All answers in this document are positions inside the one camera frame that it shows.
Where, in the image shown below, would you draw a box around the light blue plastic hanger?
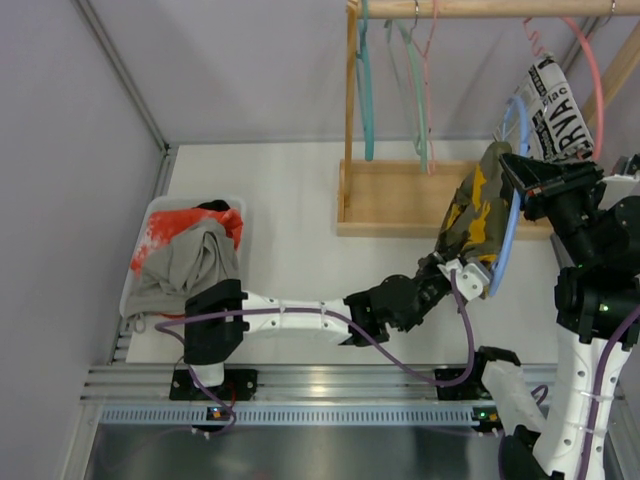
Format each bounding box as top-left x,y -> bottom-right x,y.
489,95 -> 530,297

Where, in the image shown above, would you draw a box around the camouflage yellow trousers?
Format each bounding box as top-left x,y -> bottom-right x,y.
418,141 -> 513,277

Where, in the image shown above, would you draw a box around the pink wire hanger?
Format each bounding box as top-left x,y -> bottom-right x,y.
409,1 -> 438,175

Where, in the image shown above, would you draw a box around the grey trousers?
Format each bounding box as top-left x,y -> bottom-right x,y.
120,220 -> 239,333

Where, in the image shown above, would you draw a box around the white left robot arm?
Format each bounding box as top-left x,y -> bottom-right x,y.
184,256 -> 452,386

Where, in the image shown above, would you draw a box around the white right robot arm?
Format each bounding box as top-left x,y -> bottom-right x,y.
481,154 -> 639,479

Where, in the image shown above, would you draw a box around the newspaper print trousers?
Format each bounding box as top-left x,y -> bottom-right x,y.
491,51 -> 596,164

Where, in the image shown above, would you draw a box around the pink plastic hanger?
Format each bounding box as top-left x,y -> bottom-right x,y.
523,17 -> 604,160

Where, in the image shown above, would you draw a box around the mint green hanger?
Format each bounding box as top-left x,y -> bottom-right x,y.
384,20 -> 429,173

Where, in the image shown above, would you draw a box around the teal plastic hanger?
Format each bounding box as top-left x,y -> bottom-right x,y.
356,0 -> 375,162

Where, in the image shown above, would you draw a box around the wooden clothes rack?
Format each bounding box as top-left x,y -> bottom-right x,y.
337,1 -> 639,238

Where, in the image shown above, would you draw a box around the black garment in bin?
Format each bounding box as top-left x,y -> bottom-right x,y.
197,199 -> 231,212

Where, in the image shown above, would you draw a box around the orange white garment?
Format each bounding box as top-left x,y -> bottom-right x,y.
130,207 -> 244,276

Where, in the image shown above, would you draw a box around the white plastic bin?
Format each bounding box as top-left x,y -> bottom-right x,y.
119,194 -> 248,326

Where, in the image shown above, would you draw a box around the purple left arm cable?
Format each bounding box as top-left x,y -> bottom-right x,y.
155,269 -> 476,435

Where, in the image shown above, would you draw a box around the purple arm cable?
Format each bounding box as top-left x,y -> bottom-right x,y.
155,269 -> 476,435
497,304 -> 640,480

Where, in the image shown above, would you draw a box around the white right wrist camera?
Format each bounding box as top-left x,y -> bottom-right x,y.
604,154 -> 640,183

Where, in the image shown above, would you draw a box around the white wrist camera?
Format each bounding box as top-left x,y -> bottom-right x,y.
438,258 -> 492,301
604,154 -> 640,183

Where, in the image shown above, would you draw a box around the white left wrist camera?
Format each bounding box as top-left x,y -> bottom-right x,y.
438,258 -> 492,301

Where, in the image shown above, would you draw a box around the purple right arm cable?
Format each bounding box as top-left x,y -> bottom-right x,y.
497,304 -> 640,480

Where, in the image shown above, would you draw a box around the aluminium mounting rail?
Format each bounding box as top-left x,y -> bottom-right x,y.
79,362 -> 624,402

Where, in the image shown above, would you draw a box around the slotted cable duct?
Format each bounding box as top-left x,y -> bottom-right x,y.
100,404 -> 500,429

